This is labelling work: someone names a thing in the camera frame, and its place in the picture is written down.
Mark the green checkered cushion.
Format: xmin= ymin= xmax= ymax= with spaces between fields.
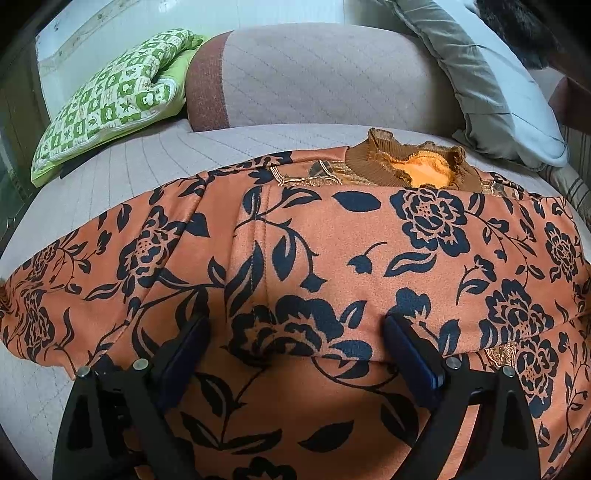
xmin=30 ymin=29 xmax=207 ymax=188

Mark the pink quilted bed cover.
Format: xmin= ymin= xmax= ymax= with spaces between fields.
xmin=0 ymin=118 xmax=555 ymax=480

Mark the dark furry object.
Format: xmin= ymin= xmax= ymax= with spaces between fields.
xmin=475 ymin=0 xmax=557 ymax=70

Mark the light blue grey pillow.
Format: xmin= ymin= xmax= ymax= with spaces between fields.
xmin=389 ymin=1 xmax=568 ymax=171

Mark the pink quilted bolster pillow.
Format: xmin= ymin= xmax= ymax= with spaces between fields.
xmin=185 ymin=23 xmax=465 ymax=137

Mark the beige striped blanket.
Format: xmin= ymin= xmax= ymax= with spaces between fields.
xmin=539 ymin=125 xmax=591 ymax=227

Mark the orange black floral garment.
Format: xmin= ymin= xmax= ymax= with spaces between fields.
xmin=1 ymin=129 xmax=590 ymax=479

